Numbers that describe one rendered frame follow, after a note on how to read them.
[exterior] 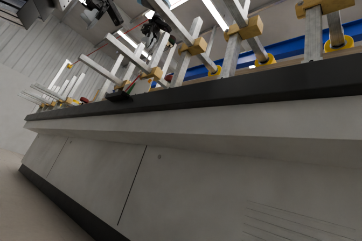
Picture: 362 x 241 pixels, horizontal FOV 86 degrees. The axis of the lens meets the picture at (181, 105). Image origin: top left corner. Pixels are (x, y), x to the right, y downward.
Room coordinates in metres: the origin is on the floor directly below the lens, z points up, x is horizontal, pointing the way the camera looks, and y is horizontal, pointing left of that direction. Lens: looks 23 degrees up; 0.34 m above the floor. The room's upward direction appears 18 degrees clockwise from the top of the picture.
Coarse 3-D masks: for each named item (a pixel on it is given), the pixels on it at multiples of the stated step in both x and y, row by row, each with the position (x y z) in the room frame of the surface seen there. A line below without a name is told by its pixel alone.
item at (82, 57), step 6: (84, 54) 0.88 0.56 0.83; (84, 60) 0.89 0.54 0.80; (90, 60) 0.91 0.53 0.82; (90, 66) 0.93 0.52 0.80; (96, 66) 0.94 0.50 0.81; (102, 72) 0.96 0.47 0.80; (108, 72) 0.98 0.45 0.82; (108, 78) 1.01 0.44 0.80; (114, 78) 1.01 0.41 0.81; (120, 84) 1.05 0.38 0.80
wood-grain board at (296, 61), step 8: (352, 48) 0.43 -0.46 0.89; (360, 48) 0.42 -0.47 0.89; (328, 56) 0.48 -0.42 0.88; (336, 56) 0.46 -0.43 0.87; (272, 64) 0.61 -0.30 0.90; (280, 64) 0.59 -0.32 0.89; (288, 64) 0.56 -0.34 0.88; (296, 64) 0.55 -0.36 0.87; (240, 72) 0.71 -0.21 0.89; (248, 72) 0.68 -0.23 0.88; (192, 80) 0.91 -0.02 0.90; (200, 80) 0.87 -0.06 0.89; (208, 80) 0.83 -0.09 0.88; (152, 88) 1.16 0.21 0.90; (160, 88) 1.10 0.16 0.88; (80, 104) 2.06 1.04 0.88
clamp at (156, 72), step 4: (152, 68) 0.87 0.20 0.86; (156, 68) 0.84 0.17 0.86; (152, 72) 0.86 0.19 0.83; (156, 72) 0.85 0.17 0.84; (160, 72) 0.86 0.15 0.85; (140, 76) 0.94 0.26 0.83; (144, 76) 0.90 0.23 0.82; (148, 76) 0.89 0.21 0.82; (152, 76) 0.87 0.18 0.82; (156, 76) 0.86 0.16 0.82; (160, 76) 0.87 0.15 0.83; (156, 80) 0.90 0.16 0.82
